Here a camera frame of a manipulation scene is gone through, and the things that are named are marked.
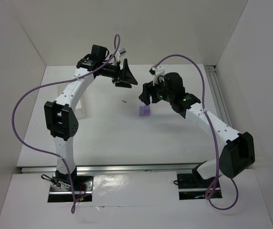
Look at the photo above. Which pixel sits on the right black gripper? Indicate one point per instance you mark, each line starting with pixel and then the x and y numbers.
pixel 148 91

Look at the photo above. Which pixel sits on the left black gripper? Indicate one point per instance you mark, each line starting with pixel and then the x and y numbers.
pixel 121 73

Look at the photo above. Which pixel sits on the purple cube block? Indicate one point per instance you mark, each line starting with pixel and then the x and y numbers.
pixel 142 110

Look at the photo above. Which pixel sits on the white perforated box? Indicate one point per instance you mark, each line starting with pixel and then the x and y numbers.
pixel 80 111

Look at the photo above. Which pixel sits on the purple rectangular block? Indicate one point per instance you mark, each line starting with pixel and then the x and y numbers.
pixel 147 111

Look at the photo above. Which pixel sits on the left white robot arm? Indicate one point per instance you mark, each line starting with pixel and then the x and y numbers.
pixel 59 114

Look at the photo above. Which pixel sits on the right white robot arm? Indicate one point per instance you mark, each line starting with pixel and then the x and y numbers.
pixel 236 150

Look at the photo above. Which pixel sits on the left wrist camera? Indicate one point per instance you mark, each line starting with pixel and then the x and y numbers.
pixel 120 52

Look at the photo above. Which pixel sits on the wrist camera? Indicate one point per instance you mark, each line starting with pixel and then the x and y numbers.
pixel 158 73
pixel 120 52

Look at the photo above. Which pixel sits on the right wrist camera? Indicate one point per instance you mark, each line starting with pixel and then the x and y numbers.
pixel 158 73

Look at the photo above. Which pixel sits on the aluminium side rail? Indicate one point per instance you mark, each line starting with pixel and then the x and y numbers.
pixel 221 108

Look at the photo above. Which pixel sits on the aluminium front rail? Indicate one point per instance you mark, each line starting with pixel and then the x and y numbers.
pixel 141 167

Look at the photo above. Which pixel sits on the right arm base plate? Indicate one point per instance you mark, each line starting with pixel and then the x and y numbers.
pixel 190 188

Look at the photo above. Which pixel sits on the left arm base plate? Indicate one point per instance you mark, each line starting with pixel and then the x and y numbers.
pixel 60 192

